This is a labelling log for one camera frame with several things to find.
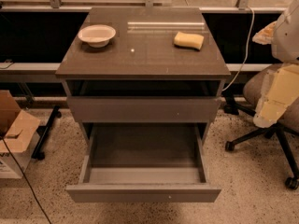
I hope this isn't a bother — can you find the white bowl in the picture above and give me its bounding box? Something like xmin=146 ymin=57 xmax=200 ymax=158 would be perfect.
xmin=78 ymin=25 xmax=116 ymax=48

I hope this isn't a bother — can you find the grey drawer cabinet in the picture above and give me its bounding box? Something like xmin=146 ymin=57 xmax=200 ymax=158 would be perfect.
xmin=56 ymin=7 xmax=230 ymax=138

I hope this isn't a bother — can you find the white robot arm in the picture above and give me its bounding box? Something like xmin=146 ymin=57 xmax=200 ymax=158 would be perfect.
xmin=252 ymin=0 xmax=299 ymax=128

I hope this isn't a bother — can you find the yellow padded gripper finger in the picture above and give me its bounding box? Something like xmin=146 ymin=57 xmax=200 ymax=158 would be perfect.
xmin=252 ymin=21 xmax=276 ymax=45
xmin=253 ymin=63 xmax=299 ymax=128

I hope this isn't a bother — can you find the grey drawer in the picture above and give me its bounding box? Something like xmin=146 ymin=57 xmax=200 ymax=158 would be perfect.
xmin=67 ymin=97 xmax=221 ymax=123
xmin=66 ymin=123 xmax=221 ymax=203

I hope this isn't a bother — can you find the cardboard box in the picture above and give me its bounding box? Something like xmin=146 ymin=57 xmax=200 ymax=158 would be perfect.
xmin=0 ymin=91 xmax=40 ymax=178

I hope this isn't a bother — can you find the white hanging cable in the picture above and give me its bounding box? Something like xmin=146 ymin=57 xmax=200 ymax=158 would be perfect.
xmin=221 ymin=7 xmax=256 ymax=92

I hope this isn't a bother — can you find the brown office chair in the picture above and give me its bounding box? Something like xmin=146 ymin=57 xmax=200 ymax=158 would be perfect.
xmin=223 ymin=63 xmax=299 ymax=189

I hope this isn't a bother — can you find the yellow sponge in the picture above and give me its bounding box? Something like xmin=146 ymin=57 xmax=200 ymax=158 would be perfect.
xmin=174 ymin=32 xmax=204 ymax=50

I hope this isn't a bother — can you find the black floor cable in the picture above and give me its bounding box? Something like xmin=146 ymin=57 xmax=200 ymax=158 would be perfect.
xmin=0 ymin=136 xmax=53 ymax=224

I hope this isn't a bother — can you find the grey top drawer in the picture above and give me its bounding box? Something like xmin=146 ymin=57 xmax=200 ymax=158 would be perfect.
xmin=67 ymin=97 xmax=221 ymax=123

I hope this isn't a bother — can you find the black metal stand leg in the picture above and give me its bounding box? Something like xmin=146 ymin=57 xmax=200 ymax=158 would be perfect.
xmin=31 ymin=105 xmax=62 ymax=161

